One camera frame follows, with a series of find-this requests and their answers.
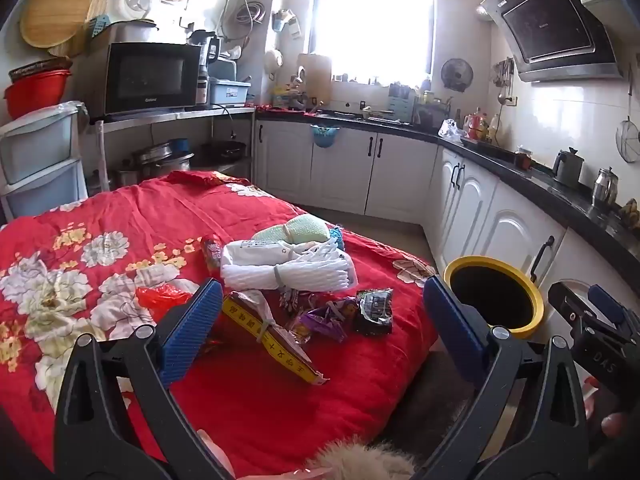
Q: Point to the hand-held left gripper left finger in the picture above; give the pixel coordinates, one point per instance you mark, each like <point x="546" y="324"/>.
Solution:
<point x="192" y="325"/>

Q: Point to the bananas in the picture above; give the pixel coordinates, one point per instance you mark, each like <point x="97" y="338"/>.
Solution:
<point x="631" y="212"/>

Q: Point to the black kitchen countertop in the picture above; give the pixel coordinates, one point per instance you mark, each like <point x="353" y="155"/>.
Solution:
<point x="550" y="187"/>

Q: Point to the metal shelf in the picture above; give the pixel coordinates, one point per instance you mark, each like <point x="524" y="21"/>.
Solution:
<point x="170" y="116"/>

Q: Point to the hanging metal strainer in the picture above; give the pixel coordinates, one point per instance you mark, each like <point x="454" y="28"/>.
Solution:
<point x="627" y="137"/>

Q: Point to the orange and purple snack wrapper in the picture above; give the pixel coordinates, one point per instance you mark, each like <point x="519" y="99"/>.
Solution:
<point x="312" y="332"/>

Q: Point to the black dish rack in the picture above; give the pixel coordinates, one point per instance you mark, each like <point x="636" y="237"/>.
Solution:
<point x="430" y="112"/>

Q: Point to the beige cutting board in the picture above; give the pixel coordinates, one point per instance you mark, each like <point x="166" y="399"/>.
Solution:
<point x="315" y="77"/>

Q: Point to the blue pot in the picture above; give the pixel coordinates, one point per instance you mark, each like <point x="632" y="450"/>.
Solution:
<point x="182" y="146"/>

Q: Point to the black snack packet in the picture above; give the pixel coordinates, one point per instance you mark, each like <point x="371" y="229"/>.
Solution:
<point x="375" y="310"/>

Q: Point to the black microwave oven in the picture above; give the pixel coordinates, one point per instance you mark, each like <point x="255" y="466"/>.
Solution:
<point x="150" y="77"/>

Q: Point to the grey plastic box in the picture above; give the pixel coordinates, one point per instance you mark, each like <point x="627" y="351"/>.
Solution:
<point x="230" y="91"/>

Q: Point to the large steel pot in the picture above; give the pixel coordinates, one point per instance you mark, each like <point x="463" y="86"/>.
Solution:
<point x="155" y="162"/>

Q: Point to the red plastic basin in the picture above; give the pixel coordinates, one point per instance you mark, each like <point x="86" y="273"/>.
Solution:
<point x="37" y="95"/>

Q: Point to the steel pot with lid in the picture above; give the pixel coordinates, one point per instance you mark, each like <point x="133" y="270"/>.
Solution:
<point x="135" y="31"/>

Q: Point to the teal drawer organizer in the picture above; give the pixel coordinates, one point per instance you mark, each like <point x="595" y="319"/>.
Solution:
<point x="400" y="102"/>

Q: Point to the window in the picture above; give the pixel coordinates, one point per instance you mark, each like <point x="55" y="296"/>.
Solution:
<point x="370" y="15"/>

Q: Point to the white printed plastic bag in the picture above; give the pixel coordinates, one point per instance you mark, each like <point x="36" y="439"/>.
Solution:
<point x="250" y="252"/>

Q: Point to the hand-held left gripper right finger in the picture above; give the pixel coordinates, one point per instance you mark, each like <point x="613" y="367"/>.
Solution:
<point x="452" y="325"/>

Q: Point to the brown woven basket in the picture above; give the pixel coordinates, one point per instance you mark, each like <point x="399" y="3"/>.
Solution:
<point x="40" y="66"/>

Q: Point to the green sponge cloth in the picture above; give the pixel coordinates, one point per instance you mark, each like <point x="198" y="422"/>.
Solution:
<point x="282" y="232"/>

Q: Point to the white kitchen cabinets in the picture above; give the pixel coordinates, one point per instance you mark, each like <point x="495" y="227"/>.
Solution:
<point x="400" y="170"/>

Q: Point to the grey kettle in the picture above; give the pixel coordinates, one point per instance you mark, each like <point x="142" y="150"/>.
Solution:
<point x="567" y="167"/>

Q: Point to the clear plastic bag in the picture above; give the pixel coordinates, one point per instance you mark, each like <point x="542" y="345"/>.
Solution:
<point x="452" y="130"/>

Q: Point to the round bamboo tray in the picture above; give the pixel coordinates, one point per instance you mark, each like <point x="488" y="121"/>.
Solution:
<point x="52" y="10"/>

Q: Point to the blue scrub cloth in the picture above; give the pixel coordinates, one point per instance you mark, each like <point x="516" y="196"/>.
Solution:
<point x="337" y="237"/>

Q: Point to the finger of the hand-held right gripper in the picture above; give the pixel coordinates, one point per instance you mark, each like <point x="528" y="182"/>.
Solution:
<point x="565" y="302"/>
<point x="605" y="300"/>

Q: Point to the brown packet with yellow edge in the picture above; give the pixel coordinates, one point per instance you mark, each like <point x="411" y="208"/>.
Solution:
<point x="280" y="350"/>

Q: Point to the red floral blanket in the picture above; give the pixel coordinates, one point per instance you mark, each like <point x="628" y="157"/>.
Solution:
<point x="125" y="205"/>

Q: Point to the long brown snack wrapper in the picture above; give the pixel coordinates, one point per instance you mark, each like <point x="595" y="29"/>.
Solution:
<point x="287" y="300"/>

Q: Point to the plastic drawer cabinet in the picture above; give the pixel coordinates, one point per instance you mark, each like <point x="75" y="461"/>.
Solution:
<point x="42" y="155"/>

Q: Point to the round bamboo mat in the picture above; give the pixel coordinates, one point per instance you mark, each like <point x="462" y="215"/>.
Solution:
<point x="97" y="2"/>

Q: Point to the black range hood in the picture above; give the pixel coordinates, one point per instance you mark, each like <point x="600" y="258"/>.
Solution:
<point x="555" y="25"/>

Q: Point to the red condiment bottles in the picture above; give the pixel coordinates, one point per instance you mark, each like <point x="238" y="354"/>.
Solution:
<point x="477" y="125"/>

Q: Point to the hanging kitchen utensils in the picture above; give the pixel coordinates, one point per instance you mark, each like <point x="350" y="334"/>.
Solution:
<point x="502" y="77"/>

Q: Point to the red plastic bag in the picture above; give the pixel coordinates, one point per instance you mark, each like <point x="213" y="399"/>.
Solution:
<point x="160" y="300"/>

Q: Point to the yellow-rimmed trash bin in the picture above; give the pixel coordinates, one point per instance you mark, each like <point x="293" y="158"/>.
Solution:
<point x="495" y="295"/>

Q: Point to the black wok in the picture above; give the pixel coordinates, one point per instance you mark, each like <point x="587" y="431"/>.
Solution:
<point x="222" y="150"/>

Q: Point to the steel teapot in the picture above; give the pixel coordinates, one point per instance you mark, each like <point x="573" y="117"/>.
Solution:
<point x="605" y="187"/>

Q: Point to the person's left hand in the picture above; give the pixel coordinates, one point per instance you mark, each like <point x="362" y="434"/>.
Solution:
<point x="217" y="452"/>

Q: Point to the person's right hand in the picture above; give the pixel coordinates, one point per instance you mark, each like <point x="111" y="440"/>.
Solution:
<point x="615" y="425"/>

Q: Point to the blue hanging basket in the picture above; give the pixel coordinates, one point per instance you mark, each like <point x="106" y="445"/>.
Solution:
<point x="325" y="136"/>

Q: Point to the small red can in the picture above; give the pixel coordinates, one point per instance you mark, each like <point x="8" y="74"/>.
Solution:
<point x="210" y="252"/>

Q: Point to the teal plastic spatula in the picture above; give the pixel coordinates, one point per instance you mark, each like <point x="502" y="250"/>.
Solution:
<point x="100" y="25"/>

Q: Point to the black wall fan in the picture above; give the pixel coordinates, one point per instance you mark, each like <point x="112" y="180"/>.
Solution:
<point x="456" y="74"/>

